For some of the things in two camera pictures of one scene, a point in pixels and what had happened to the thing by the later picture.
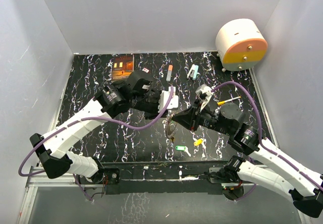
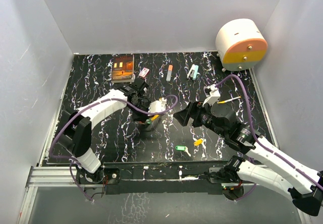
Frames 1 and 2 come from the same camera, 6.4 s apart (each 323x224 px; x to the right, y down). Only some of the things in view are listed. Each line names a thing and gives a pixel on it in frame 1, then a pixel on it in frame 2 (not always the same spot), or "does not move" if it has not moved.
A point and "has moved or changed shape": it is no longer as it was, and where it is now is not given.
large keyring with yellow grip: (169, 127) has moved or changed shape
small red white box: (146, 70) does not move
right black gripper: (190, 117) does not move
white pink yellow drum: (240, 44) does not move
